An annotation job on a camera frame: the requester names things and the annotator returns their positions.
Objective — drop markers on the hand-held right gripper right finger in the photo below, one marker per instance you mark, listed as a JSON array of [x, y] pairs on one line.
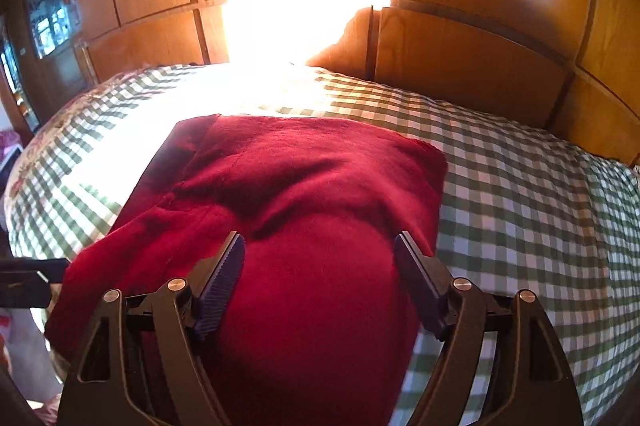
[[421, 277]]

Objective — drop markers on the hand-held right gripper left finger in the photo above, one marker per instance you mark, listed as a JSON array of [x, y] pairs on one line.
[[226, 277]]

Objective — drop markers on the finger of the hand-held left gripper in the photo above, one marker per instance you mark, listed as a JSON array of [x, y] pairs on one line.
[[30, 276]]

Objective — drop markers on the red cloth garment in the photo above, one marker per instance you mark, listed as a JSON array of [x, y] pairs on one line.
[[300, 186]]

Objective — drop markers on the green checkered bed sheet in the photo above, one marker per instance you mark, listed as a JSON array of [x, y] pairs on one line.
[[525, 206]]

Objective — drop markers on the wooden panelled headboard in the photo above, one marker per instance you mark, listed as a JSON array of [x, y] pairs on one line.
[[475, 30]]

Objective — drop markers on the wooden cabinet with glass door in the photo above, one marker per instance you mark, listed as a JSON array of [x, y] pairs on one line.
[[47, 20]]

